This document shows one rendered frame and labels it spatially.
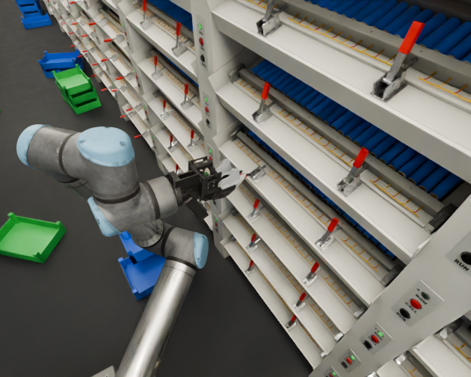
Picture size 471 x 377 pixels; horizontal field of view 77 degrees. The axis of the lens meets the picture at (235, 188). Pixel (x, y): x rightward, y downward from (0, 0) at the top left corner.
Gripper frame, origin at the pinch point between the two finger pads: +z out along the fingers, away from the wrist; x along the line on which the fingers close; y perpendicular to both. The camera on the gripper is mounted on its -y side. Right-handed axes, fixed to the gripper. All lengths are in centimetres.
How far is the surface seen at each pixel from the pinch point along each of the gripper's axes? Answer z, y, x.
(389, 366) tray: 10, -22, -53
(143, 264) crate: -19, -79, 37
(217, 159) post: 5.4, -9.3, 18.4
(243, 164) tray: 6.5, -2.9, 6.6
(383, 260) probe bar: 10.5, 2.2, -38.1
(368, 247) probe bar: 10.4, 2.2, -34.3
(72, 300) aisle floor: -52, -85, 39
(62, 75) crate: -12, -60, 218
